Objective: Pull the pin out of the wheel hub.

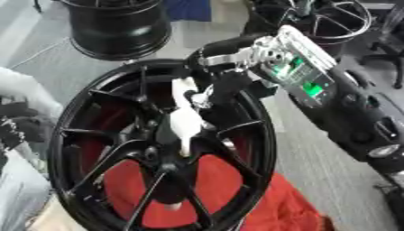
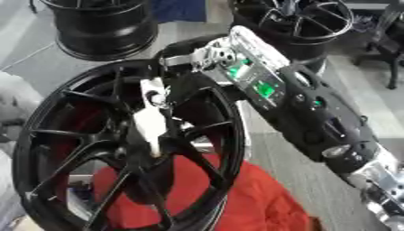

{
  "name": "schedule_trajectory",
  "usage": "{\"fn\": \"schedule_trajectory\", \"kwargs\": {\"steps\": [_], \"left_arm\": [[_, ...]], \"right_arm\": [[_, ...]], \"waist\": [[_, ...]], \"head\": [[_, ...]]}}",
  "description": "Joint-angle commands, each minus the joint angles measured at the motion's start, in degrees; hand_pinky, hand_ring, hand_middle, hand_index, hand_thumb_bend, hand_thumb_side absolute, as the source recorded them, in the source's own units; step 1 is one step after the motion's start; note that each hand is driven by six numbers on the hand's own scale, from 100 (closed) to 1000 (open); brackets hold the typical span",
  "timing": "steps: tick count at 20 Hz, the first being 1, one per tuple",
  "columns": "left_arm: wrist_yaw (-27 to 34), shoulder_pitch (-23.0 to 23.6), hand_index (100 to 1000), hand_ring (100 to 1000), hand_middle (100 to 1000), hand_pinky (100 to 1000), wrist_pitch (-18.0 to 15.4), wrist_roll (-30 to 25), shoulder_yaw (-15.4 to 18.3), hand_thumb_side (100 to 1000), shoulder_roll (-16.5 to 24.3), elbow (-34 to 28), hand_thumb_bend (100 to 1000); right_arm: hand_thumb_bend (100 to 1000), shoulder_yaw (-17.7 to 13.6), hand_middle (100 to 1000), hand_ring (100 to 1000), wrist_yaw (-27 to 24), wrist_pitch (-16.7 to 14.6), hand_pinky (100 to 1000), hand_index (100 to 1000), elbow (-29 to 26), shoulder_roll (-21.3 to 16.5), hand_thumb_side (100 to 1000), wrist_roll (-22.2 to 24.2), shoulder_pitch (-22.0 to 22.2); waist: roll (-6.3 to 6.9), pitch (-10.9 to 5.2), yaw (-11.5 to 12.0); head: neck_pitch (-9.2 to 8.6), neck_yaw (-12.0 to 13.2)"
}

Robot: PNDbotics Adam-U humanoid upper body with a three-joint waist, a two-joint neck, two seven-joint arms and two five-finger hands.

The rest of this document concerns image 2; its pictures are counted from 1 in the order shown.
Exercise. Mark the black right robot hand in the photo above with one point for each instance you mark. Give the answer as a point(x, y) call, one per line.
point(190, 99)

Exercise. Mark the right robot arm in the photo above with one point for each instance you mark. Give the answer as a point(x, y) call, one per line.
point(310, 120)

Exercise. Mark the black wheel rim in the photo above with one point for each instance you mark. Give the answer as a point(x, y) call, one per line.
point(105, 27)
point(300, 27)

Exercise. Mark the black spoked wheel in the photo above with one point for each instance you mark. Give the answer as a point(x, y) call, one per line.
point(58, 141)

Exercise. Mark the blue fabric object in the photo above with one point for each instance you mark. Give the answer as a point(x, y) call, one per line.
point(179, 10)

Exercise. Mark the black office chair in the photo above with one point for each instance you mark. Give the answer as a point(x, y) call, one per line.
point(386, 45)

